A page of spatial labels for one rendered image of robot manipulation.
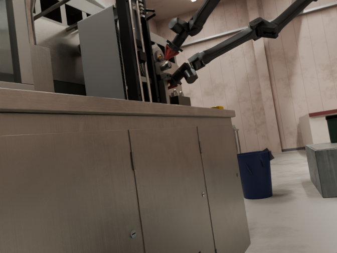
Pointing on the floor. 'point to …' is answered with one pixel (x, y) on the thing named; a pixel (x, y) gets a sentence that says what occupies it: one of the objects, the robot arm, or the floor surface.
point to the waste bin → (256, 174)
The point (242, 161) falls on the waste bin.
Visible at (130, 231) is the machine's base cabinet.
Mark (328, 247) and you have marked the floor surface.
